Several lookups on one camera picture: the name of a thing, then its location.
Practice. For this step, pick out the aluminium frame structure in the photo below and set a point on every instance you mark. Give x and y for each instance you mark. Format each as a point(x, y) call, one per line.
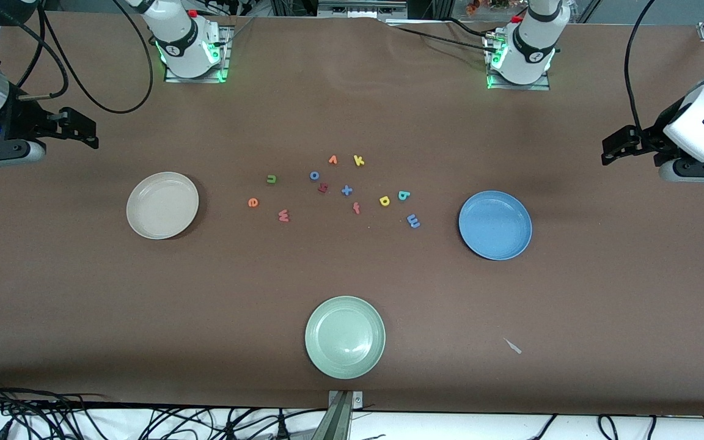
point(358, 9)

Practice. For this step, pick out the beige brown plate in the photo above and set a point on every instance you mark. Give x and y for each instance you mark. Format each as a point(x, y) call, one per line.
point(162, 205)

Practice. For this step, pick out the teal letter b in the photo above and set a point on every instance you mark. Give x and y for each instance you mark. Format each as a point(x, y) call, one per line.
point(403, 196)

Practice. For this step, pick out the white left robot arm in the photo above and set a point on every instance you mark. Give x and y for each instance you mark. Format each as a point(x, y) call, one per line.
point(532, 43)

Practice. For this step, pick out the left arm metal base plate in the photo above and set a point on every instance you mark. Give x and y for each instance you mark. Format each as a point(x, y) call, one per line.
point(517, 87)

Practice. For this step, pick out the pale green plate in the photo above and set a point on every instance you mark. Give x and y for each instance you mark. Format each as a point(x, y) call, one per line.
point(344, 337)

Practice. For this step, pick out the red letter w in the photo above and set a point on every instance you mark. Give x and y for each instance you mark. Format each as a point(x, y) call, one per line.
point(283, 216)

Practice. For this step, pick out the white paper scrap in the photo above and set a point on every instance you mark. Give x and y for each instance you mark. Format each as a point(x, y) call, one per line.
point(513, 346)

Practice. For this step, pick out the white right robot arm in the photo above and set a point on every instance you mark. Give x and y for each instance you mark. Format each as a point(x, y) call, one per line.
point(181, 43)

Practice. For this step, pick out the brown table cover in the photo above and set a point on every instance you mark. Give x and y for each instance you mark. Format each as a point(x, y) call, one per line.
point(352, 269)

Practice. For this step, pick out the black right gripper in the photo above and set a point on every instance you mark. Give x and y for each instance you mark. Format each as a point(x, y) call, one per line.
point(22, 117)

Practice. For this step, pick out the orange letter e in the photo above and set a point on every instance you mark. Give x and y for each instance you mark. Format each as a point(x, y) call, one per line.
point(253, 203)

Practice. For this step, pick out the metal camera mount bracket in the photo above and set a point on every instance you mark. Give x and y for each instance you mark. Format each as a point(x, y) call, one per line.
point(341, 415)

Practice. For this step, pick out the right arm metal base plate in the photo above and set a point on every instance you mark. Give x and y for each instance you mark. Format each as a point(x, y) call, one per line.
point(196, 79)

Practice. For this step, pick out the blue plate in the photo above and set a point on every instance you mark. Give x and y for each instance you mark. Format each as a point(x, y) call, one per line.
point(495, 225)

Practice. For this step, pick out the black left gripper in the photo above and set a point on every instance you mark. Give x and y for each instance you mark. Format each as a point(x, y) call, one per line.
point(653, 137)

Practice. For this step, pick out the blue letter m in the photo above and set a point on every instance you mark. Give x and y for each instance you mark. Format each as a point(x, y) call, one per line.
point(413, 221)

